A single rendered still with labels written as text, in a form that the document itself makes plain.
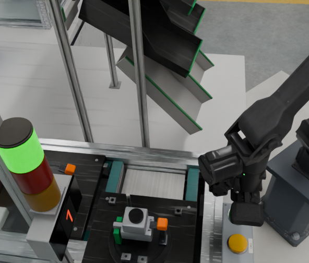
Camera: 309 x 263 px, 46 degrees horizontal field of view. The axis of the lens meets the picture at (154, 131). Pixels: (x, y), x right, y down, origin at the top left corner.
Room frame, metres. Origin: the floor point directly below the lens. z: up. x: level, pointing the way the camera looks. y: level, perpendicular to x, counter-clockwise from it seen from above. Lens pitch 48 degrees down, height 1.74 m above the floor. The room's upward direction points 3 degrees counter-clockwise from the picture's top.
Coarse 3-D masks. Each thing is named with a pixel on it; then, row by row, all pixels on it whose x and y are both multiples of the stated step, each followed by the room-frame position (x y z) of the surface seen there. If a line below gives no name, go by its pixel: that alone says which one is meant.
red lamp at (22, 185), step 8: (40, 168) 0.29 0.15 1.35; (48, 168) 0.30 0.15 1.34; (16, 176) 0.28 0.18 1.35; (24, 176) 0.28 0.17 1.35; (32, 176) 0.28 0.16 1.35; (40, 176) 0.29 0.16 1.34; (48, 176) 0.30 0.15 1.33; (24, 184) 0.28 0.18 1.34; (32, 184) 0.28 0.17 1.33; (40, 184) 0.28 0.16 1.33; (48, 184) 0.29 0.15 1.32; (24, 192) 0.28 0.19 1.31; (32, 192) 0.28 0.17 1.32
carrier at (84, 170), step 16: (48, 160) 0.60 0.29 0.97; (64, 160) 0.60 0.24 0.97; (80, 160) 0.60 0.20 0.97; (96, 160) 0.59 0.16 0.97; (80, 176) 0.55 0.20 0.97; (96, 176) 0.54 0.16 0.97; (80, 192) 0.50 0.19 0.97; (96, 192) 0.50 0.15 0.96; (80, 208) 0.45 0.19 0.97; (80, 224) 0.41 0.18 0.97; (80, 240) 0.38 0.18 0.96
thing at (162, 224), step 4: (160, 220) 0.35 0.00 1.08; (164, 220) 0.35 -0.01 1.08; (152, 224) 0.35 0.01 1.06; (156, 224) 0.35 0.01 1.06; (160, 224) 0.34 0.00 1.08; (164, 224) 0.34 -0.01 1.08; (152, 228) 0.35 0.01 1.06; (156, 228) 0.34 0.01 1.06; (160, 228) 0.34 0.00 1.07; (164, 228) 0.34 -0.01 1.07; (160, 232) 0.34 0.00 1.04; (164, 232) 0.34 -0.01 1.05; (160, 236) 0.34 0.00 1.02; (164, 236) 0.34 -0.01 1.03; (160, 240) 0.34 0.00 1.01; (164, 240) 0.34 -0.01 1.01
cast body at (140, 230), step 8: (128, 208) 0.38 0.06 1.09; (136, 208) 0.37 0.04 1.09; (128, 216) 0.36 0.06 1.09; (136, 216) 0.35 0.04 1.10; (144, 216) 0.36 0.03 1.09; (120, 224) 0.36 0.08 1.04; (128, 224) 0.34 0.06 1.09; (136, 224) 0.34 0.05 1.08; (144, 224) 0.34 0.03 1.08; (128, 232) 0.34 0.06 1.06; (136, 232) 0.34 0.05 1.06; (144, 232) 0.33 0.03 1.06; (152, 232) 0.35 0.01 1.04; (144, 240) 0.33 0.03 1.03
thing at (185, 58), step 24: (96, 0) 0.72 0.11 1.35; (120, 0) 0.84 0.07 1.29; (144, 0) 0.82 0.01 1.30; (96, 24) 0.73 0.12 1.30; (120, 24) 0.71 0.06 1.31; (144, 24) 0.79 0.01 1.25; (168, 24) 0.80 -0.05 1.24; (144, 48) 0.69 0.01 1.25; (168, 48) 0.73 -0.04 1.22; (192, 48) 0.76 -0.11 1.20
